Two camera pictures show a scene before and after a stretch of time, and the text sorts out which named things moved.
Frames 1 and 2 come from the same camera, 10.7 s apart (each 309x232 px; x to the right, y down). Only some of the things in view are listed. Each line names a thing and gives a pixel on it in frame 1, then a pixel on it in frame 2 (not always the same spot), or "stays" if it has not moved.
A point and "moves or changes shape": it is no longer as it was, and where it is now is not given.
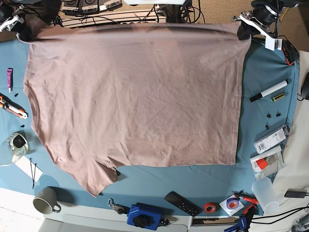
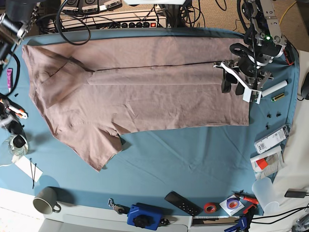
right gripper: (16, 23) -> (11, 122)
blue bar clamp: (243, 222) stays
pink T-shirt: (105, 96) moves or changes shape
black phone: (295, 193) stays
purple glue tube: (9, 78) stays
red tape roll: (210, 207) stays
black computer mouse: (304, 89) stays
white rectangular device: (275, 137) stays
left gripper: (262, 18) -> (252, 74)
